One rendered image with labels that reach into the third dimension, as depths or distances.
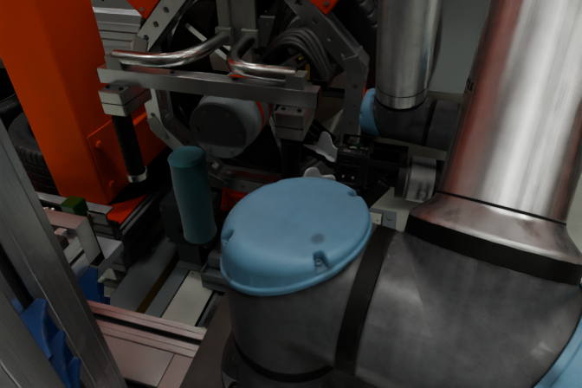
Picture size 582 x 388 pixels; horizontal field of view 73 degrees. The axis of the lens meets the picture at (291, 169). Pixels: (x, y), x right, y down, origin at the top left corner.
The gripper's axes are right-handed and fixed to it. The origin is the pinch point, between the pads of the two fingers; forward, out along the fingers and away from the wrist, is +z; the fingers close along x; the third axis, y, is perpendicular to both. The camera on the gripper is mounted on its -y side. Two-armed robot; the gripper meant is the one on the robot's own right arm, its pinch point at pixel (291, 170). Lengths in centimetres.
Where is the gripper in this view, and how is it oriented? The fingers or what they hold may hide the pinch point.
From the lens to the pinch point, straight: 72.3
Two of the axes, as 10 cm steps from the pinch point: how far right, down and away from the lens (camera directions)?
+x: -2.7, 5.5, -7.9
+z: -9.6, -1.5, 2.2
